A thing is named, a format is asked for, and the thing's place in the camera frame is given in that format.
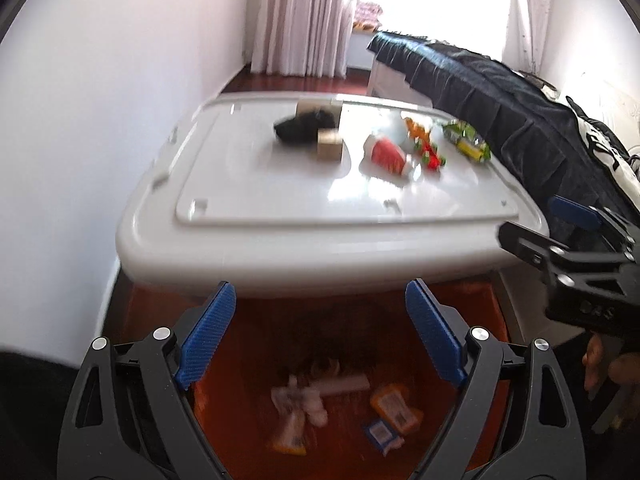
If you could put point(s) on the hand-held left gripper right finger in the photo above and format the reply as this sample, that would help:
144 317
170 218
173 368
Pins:
432 330

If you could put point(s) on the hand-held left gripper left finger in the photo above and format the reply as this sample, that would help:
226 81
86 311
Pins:
207 335

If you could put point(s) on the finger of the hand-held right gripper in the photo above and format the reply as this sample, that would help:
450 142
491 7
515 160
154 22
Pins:
525 245
575 212

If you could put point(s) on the orange waste bin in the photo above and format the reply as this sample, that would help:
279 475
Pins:
260 330

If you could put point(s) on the person's right hand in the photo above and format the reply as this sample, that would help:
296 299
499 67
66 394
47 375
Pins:
595 365

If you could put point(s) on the black and white garment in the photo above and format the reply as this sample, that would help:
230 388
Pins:
605 140

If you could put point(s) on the white paper tube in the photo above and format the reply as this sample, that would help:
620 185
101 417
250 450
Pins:
345 385

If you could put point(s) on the crumpled white tissue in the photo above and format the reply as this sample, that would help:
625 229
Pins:
300 397

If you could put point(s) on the blue and white packet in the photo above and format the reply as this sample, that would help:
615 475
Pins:
382 434

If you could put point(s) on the green and yellow wrapper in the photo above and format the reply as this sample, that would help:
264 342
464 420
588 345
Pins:
467 141

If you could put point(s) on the orange and white packet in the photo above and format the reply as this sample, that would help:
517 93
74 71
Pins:
290 435

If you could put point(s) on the red and green wrapper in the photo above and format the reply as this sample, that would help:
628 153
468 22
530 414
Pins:
430 156

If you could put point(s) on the orange snack wrapper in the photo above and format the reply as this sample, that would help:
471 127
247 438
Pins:
419 130

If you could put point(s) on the white plastic bin lid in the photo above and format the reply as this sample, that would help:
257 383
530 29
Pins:
280 195

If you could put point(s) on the dark cloth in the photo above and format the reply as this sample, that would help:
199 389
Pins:
30 410

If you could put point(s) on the pale pink curtain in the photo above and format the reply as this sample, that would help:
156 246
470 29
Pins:
530 15
300 15

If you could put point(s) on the wooden block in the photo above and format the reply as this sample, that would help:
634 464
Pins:
330 146

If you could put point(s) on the black cloth bundle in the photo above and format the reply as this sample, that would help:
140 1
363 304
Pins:
300 127

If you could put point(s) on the patterned cloth on windowsill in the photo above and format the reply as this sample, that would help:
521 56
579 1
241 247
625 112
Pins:
367 14

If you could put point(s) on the white bed frame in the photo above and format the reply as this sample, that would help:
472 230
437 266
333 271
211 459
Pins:
390 80

